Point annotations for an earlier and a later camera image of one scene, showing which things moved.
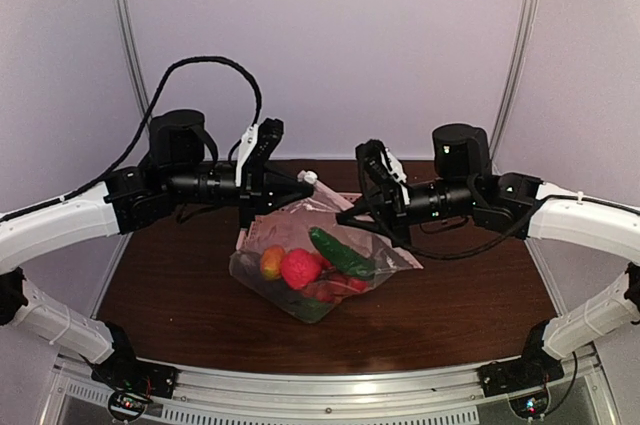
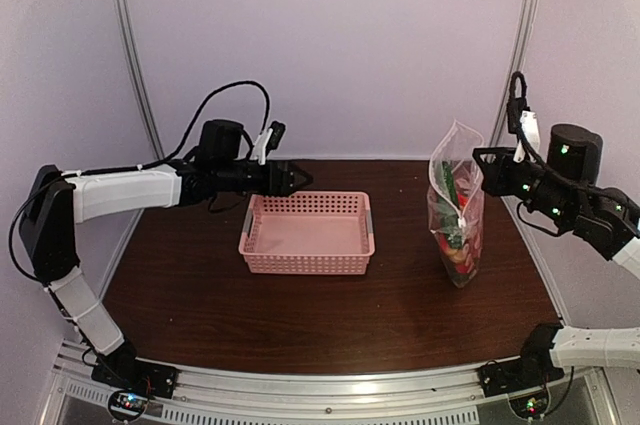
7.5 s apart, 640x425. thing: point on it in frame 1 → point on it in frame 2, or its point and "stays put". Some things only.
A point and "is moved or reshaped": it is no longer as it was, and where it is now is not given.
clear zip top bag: (300, 260) → (456, 202)
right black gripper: (380, 199) → (491, 183)
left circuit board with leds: (127, 406) stays put
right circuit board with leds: (530, 406) stays put
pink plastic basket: (289, 228) stays put
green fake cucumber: (343, 256) is moved or reshaped
